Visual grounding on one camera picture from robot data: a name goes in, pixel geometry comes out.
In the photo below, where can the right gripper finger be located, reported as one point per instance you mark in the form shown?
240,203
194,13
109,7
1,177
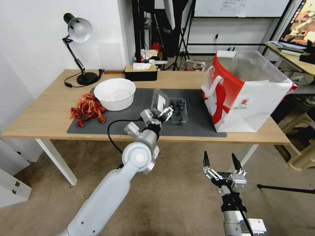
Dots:
206,162
237,163

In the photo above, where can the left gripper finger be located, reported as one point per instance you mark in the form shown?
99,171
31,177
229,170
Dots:
164,111
168,116

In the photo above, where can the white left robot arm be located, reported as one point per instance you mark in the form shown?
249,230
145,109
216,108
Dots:
110,186

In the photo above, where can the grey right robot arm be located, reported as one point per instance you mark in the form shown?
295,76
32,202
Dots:
232,223

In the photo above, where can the clear plastic takeout container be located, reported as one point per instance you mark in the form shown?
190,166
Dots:
160,103

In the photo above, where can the black tissue box wooden lid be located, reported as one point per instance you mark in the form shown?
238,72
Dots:
140,75

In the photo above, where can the red white takeout bag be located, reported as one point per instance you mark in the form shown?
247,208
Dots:
253,108

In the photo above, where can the dark blueberries heap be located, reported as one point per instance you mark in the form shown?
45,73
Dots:
179,105

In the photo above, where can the white round bowl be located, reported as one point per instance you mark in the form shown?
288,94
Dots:
115,103

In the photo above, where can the white tissue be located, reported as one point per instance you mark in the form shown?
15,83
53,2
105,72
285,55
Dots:
141,66

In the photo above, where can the red crayfish shell piece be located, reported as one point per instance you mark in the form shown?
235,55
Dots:
73,113
87,96
101,119
103,110
94,106
79,123
82,106
89,117

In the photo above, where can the black tripod leg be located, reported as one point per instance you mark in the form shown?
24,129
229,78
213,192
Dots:
285,188

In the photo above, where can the dark grey table mat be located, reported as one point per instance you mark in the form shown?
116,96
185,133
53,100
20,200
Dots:
98,125

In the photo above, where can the red canister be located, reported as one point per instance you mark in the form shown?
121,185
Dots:
155,46

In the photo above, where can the beige plastic stool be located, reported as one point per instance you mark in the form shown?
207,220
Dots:
302,147

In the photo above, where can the black light tripod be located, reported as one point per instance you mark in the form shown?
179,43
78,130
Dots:
183,41

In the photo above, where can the black desk lamp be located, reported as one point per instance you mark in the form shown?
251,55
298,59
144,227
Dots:
86,78

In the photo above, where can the white softbox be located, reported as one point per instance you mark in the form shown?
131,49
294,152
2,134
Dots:
169,12

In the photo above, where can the wooden table white legs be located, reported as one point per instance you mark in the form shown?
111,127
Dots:
49,110

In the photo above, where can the pale wooden side table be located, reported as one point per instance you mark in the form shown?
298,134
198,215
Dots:
292,59

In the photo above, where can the white whiteboard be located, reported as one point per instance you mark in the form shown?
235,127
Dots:
221,7

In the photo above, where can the stack of books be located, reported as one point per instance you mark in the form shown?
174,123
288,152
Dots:
290,48

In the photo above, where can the white cabinet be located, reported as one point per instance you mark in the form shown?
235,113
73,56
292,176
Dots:
12,189

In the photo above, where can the large display screen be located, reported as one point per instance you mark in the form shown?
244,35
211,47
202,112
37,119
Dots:
300,22

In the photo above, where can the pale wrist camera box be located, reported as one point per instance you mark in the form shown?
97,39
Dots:
237,181
147,116

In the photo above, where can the black metal shelf frame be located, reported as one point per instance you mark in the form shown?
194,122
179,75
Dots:
137,29

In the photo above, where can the black whiteboard stand frame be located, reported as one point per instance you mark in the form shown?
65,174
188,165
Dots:
221,45

